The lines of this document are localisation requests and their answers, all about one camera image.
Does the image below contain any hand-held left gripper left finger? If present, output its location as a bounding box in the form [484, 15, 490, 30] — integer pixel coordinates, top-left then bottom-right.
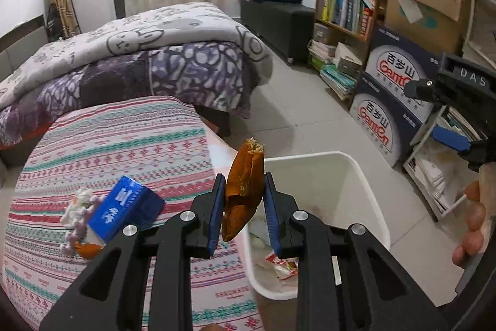
[39, 174, 226, 331]

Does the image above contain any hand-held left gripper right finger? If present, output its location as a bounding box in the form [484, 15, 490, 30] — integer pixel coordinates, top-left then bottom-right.
[263, 173, 451, 331]

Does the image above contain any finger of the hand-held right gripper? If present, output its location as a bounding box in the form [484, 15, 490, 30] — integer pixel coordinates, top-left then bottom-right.
[431, 125, 472, 154]
[403, 78, 446, 105]

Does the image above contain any brown orange peel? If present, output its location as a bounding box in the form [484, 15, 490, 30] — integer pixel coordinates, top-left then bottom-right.
[222, 137, 266, 242]
[75, 241, 104, 261]

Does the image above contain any white plastic bin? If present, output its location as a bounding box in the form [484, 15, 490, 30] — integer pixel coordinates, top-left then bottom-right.
[241, 151, 392, 301]

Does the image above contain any person's right hand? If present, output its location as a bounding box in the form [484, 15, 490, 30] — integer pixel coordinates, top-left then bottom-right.
[450, 180, 489, 269]

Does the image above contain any navy printed water box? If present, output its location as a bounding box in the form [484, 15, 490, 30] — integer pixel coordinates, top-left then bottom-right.
[348, 80, 424, 168]
[365, 24, 447, 123]

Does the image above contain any white shelf unit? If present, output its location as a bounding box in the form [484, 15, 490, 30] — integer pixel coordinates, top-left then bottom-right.
[402, 0, 496, 224]

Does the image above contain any red wrapper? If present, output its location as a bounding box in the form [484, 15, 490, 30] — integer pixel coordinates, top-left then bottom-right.
[264, 252, 300, 280]

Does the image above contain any brown cardboard box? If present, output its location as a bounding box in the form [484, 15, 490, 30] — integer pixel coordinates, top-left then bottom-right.
[383, 0, 464, 55]

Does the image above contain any blue milk carton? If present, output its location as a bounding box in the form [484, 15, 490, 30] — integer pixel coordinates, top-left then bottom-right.
[87, 176, 166, 243]

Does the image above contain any pile of books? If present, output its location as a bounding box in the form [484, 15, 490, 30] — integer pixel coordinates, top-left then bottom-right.
[307, 22, 364, 101]

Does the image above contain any wooden bookshelf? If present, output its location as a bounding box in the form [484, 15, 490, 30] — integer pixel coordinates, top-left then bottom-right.
[307, 0, 389, 101]

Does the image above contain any row of thick books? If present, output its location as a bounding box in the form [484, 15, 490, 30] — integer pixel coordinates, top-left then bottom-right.
[319, 0, 375, 42]

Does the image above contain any patterned knit-print tablecloth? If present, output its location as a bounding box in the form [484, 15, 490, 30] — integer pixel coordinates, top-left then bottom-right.
[3, 96, 261, 331]

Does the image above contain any crumpled white tissue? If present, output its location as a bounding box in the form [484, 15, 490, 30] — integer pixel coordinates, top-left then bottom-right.
[59, 189, 98, 255]

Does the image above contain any black storage bench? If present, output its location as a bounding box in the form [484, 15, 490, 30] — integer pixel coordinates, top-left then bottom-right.
[239, 0, 317, 65]

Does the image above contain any purple patterned quilt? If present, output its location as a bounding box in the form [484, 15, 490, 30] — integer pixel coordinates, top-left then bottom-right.
[0, 41, 259, 152]

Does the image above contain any bed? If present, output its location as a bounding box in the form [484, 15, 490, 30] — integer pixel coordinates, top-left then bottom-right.
[0, 2, 274, 167]

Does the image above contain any grey cat-print blanket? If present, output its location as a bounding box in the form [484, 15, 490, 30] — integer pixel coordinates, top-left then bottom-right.
[0, 2, 274, 111]

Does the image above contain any black hanging bag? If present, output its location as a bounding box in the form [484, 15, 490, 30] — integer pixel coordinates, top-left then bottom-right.
[45, 4, 63, 43]

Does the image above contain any grey padded headboard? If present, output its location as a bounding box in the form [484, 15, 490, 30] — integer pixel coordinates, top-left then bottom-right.
[0, 15, 44, 84]

